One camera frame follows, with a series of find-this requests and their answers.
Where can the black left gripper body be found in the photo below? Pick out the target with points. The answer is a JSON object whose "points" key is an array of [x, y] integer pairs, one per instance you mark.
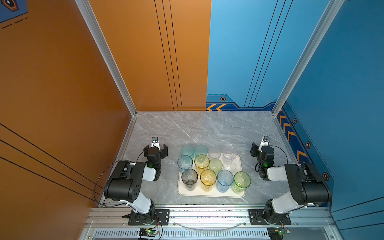
{"points": [[162, 153]]}

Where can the grey smoked cup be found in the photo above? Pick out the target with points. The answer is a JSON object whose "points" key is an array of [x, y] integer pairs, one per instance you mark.
{"points": [[189, 179]]}

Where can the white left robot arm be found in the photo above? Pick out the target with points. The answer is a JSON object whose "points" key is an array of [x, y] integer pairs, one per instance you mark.
{"points": [[124, 184]]}

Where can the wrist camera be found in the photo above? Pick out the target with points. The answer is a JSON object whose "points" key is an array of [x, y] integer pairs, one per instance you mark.
{"points": [[264, 141], [155, 143]]}

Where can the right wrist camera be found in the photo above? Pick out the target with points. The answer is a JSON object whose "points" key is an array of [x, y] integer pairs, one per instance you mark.
{"points": [[264, 141]]}

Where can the cream rectangular tray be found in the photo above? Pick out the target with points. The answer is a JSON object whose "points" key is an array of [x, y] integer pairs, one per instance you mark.
{"points": [[198, 191]]}

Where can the aluminium corner post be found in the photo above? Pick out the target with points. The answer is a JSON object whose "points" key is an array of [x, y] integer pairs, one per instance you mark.
{"points": [[319, 32], [101, 42]]}

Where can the teal textured cup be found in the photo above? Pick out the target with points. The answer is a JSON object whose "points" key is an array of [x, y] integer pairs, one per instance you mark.
{"points": [[200, 150], [188, 150]]}

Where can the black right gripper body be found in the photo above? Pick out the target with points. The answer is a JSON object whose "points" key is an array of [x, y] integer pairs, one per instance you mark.
{"points": [[255, 152]]}

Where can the light green cup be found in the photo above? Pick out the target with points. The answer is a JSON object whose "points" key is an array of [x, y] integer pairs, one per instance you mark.
{"points": [[216, 165]]}

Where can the teal textured cup front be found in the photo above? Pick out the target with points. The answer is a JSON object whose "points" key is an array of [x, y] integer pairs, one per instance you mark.
{"points": [[200, 150]]}

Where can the yellow-brown tinted cup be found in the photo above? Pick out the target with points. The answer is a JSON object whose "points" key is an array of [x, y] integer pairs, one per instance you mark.
{"points": [[208, 179]]}

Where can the light blue cup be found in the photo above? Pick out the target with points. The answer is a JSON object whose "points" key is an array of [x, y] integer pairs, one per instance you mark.
{"points": [[184, 162], [224, 180]]}

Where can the green tinted cup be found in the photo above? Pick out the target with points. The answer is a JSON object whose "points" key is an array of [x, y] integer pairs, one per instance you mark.
{"points": [[241, 182]]}

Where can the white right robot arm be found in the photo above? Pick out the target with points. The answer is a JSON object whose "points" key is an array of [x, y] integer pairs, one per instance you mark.
{"points": [[306, 185]]}

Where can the yellow tinted cup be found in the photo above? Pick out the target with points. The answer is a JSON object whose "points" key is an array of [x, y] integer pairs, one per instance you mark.
{"points": [[201, 163]]}

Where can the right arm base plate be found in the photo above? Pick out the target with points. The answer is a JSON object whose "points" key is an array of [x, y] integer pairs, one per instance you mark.
{"points": [[260, 217]]}

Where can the clear textured cup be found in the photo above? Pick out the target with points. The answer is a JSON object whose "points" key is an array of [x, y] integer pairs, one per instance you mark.
{"points": [[214, 153]]}

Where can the right circuit board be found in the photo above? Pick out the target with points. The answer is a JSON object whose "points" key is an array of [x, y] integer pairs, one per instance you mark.
{"points": [[277, 234]]}

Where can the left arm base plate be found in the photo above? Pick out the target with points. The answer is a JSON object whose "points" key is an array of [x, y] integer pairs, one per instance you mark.
{"points": [[151, 218]]}

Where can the left aluminium corner post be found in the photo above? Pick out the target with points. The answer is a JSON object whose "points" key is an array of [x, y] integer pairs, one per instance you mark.
{"points": [[101, 42]]}

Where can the right aluminium corner post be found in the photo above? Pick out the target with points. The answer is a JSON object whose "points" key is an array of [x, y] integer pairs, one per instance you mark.
{"points": [[319, 32]]}

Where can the clear faceted cup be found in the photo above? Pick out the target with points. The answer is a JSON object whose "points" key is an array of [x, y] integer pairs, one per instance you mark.
{"points": [[229, 154]]}

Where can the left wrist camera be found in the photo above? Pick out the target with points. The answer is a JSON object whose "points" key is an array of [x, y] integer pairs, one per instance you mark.
{"points": [[155, 143]]}

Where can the aluminium front rail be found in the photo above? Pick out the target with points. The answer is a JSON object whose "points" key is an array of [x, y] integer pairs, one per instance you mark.
{"points": [[210, 222]]}

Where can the left green circuit board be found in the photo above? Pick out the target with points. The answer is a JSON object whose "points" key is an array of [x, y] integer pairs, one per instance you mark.
{"points": [[148, 234]]}

